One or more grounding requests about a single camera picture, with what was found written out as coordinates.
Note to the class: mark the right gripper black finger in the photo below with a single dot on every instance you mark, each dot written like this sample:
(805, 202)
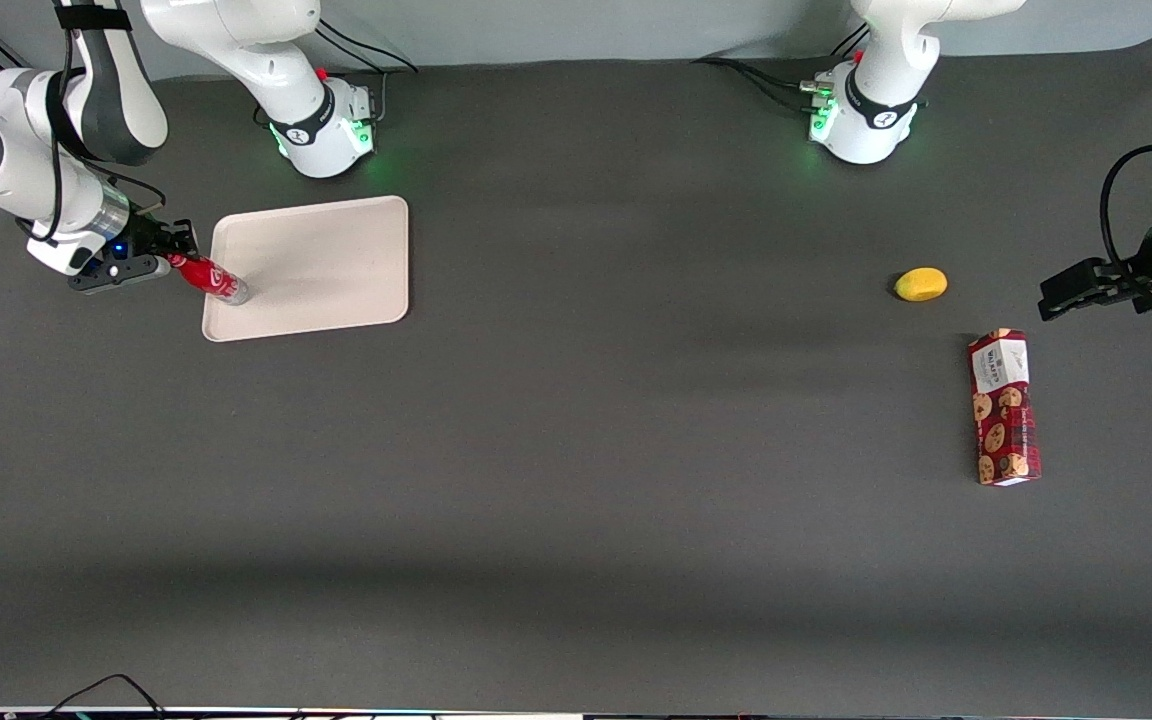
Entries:
(183, 238)
(163, 263)

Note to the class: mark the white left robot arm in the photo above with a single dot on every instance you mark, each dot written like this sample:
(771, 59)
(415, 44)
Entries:
(876, 110)

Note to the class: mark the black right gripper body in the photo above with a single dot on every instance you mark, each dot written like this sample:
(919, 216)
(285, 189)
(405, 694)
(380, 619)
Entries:
(148, 238)

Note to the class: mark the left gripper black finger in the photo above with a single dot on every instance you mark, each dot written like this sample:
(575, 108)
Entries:
(1066, 276)
(1061, 306)

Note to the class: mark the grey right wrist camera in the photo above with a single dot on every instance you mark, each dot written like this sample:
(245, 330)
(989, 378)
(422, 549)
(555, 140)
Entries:
(114, 272)

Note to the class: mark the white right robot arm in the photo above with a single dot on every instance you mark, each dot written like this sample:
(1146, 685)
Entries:
(236, 40)

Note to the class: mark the white rectangular tray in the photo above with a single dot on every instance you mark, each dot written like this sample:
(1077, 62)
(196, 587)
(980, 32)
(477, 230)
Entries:
(311, 268)

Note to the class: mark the red cookie box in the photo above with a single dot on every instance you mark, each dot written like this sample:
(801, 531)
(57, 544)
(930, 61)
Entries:
(1004, 407)

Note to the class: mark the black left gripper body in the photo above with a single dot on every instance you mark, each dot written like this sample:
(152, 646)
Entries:
(1151, 252)

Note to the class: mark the red coke bottle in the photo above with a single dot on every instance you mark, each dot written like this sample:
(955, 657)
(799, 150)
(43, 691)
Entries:
(208, 277)

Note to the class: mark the yellow lemon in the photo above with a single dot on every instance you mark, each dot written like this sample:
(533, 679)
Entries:
(921, 284)

